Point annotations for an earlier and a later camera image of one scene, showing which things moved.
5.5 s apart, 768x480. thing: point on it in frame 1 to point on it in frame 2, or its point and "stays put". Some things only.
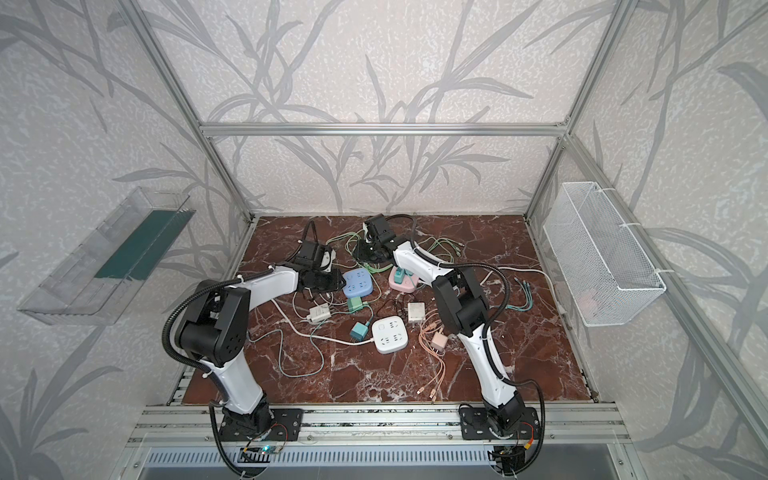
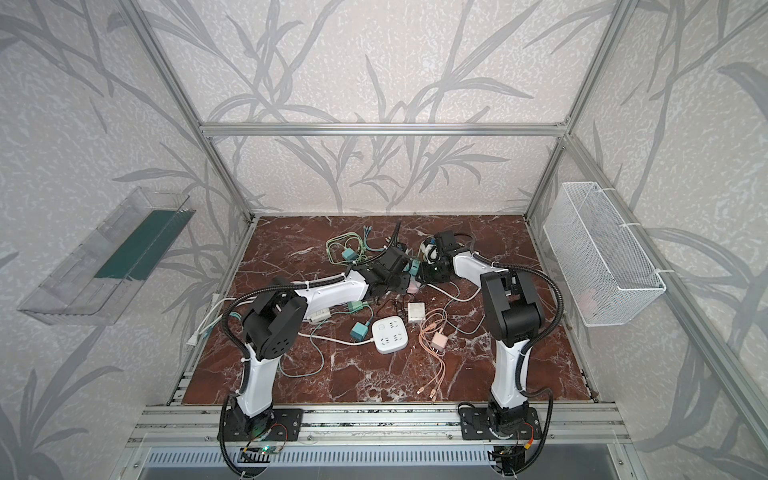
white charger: (319, 313) stays put
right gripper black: (370, 249) to (433, 258)
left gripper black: (324, 282) to (393, 260)
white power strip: (390, 334) stays put
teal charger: (359, 331) stays put
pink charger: (439, 341) stays put
